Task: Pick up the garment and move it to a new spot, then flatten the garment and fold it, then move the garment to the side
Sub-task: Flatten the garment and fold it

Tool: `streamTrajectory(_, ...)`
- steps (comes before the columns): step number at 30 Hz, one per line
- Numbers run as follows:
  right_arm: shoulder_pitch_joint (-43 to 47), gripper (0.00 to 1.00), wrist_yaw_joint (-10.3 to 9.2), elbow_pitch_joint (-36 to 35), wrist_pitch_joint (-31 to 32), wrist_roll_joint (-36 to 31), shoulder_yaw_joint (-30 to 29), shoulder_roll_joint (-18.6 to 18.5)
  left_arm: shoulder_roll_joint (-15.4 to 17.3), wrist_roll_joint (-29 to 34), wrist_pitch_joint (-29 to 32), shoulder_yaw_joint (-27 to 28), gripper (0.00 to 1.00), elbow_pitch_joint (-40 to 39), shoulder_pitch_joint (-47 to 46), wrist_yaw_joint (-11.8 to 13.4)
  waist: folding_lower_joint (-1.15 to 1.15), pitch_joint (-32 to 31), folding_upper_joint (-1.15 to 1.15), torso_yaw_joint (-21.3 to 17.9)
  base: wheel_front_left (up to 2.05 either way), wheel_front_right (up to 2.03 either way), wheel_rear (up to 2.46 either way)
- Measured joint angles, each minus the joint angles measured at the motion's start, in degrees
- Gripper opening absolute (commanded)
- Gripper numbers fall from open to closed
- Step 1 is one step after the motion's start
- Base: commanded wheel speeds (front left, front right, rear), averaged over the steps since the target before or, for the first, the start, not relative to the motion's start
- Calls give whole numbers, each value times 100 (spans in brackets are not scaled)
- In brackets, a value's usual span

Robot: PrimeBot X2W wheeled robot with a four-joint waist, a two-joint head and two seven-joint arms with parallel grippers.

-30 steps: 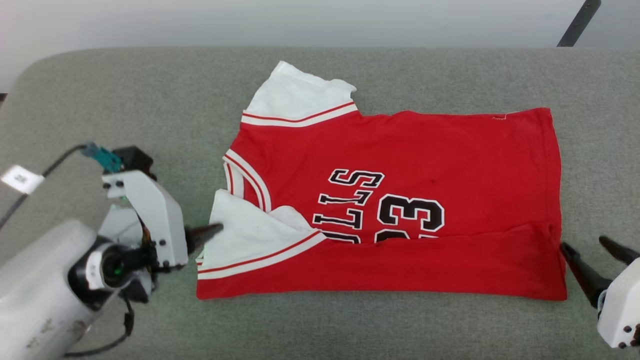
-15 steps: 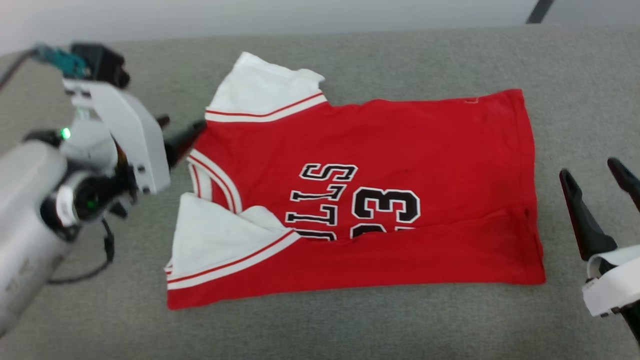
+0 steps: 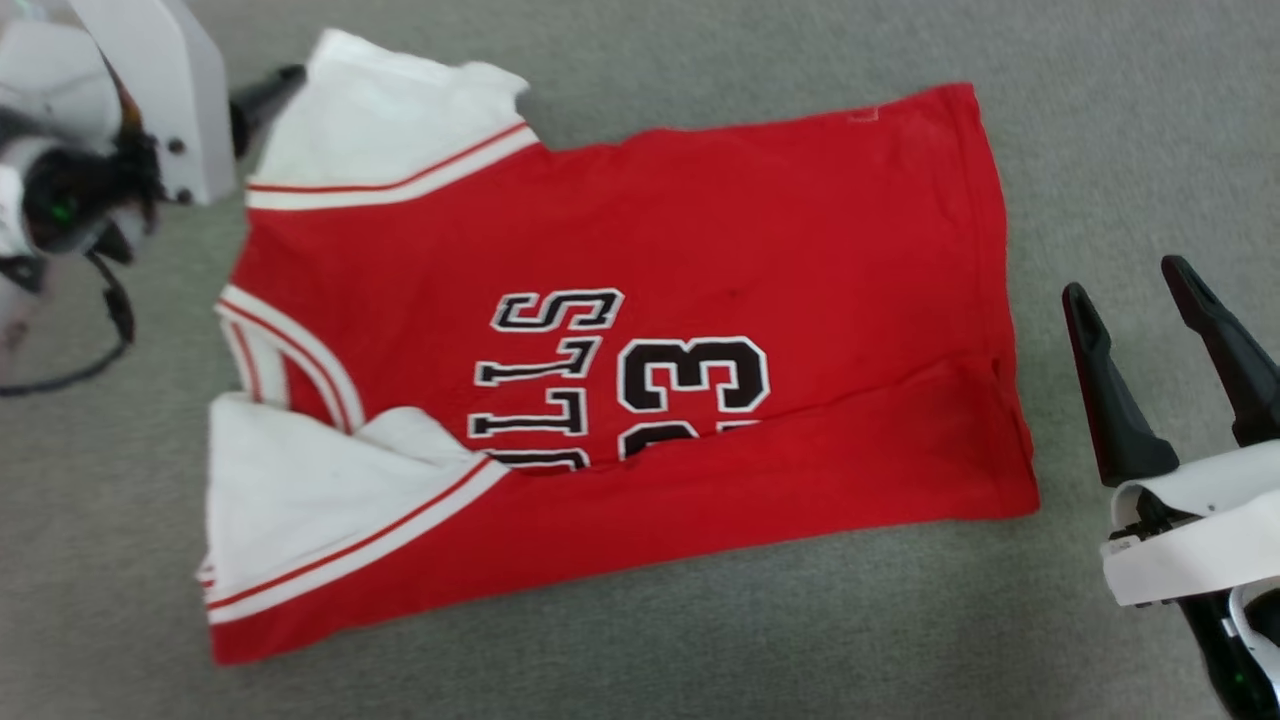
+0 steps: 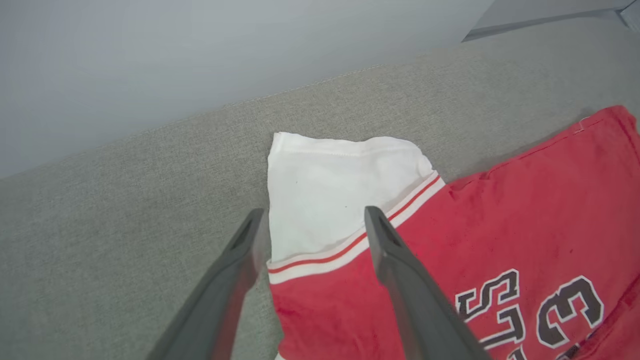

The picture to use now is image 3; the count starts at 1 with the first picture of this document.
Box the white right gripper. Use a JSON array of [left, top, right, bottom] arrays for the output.
[[1061, 255, 1280, 608]]

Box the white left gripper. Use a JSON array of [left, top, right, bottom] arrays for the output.
[[68, 0, 307, 207]]

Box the red and white basketball jersey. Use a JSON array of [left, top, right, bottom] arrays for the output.
[[197, 28, 1041, 666]]

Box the thin black cable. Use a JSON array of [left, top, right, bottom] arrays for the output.
[[0, 250, 137, 397]]

